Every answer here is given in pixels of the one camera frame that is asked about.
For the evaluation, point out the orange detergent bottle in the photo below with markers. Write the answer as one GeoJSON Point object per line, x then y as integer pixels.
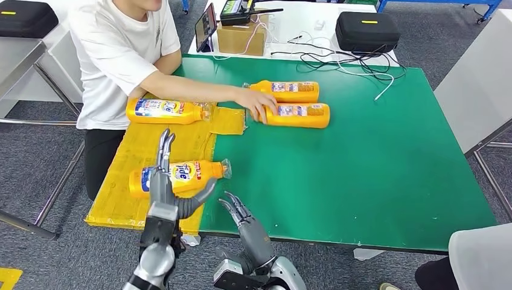
{"type": "Point", "coordinates": [300, 120]}
{"type": "Point", "coordinates": [160, 116]}
{"type": "Point", "coordinates": [188, 180]}
{"type": "Point", "coordinates": [288, 96]}

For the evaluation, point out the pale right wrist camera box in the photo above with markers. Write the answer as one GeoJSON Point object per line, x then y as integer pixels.
{"type": "Point", "coordinates": [232, 278]}

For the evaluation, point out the brown cardboard box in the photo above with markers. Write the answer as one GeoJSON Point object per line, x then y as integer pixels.
{"type": "Point", "coordinates": [240, 40]}

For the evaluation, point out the blue cart frame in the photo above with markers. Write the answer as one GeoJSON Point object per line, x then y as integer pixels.
{"type": "Point", "coordinates": [488, 6]}
{"type": "Point", "coordinates": [185, 5]}

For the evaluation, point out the person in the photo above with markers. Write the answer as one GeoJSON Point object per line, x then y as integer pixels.
{"type": "Point", "coordinates": [112, 52]}
{"type": "Point", "coordinates": [480, 260]}

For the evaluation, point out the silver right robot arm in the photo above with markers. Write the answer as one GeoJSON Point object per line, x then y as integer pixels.
{"type": "Point", "coordinates": [286, 276]}

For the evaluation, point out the small white adapter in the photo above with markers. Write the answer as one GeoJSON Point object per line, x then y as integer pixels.
{"type": "Point", "coordinates": [318, 25]}

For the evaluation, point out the grey table with metal frame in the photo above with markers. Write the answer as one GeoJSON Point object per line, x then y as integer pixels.
{"type": "Point", "coordinates": [472, 80]}

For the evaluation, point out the black zip case yellow tag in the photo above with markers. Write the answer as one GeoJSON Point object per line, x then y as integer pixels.
{"type": "Point", "coordinates": [366, 34]}
{"type": "Point", "coordinates": [28, 20]}

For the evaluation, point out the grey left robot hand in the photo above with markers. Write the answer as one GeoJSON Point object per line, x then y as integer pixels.
{"type": "Point", "coordinates": [162, 188]}

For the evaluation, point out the pale shoe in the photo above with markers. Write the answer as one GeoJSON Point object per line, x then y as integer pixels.
{"type": "Point", "coordinates": [389, 287]}

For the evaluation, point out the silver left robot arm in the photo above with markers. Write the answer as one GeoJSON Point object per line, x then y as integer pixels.
{"type": "Point", "coordinates": [154, 264]}

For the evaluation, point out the person's right hand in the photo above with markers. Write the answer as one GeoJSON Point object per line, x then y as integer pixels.
{"type": "Point", "coordinates": [256, 104]}

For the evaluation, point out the grey metal table with legs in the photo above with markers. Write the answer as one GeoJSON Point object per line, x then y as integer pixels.
{"type": "Point", "coordinates": [16, 60]}

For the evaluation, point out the person's left forearm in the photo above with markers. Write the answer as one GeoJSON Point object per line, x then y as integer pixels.
{"type": "Point", "coordinates": [170, 64]}

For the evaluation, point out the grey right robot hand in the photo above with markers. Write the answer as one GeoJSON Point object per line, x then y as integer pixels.
{"type": "Point", "coordinates": [256, 244]}

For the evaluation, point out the black tablet on stand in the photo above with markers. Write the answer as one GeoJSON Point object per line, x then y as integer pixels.
{"type": "Point", "coordinates": [205, 26]}

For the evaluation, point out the white table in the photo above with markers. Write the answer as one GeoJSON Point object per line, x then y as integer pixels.
{"type": "Point", "coordinates": [296, 16]}

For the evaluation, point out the person's right forearm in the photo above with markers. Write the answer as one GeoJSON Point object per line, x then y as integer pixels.
{"type": "Point", "coordinates": [188, 88]}

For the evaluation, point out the black remote controller with antenna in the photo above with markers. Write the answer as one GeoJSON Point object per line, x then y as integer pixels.
{"type": "Point", "coordinates": [234, 12]}

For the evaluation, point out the yellow tape mat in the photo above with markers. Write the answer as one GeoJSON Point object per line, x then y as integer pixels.
{"type": "Point", "coordinates": [140, 148]}

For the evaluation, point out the white table foot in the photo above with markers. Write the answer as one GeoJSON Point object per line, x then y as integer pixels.
{"type": "Point", "coordinates": [192, 240]}
{"type": "Point", "coordinates": [366, 254]}

